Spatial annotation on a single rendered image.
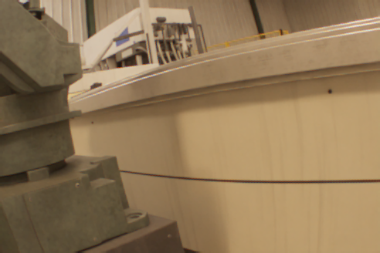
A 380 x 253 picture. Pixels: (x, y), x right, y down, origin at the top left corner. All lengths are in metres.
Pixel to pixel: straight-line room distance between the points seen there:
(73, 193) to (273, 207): 0.46
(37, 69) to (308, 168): 0.57
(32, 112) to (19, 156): 0.10
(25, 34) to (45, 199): 0.30
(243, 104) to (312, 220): 0.33
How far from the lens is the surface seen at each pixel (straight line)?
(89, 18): 8.39
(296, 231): 0.77
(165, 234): 0.70
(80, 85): 3.32
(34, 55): 0.52
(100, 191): 0.64
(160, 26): 5.20
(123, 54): 5.49
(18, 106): 0.67
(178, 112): 0.89
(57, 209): 0.59
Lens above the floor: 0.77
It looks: 5 degrees down
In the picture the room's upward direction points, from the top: 11 degrees counter-clockwise
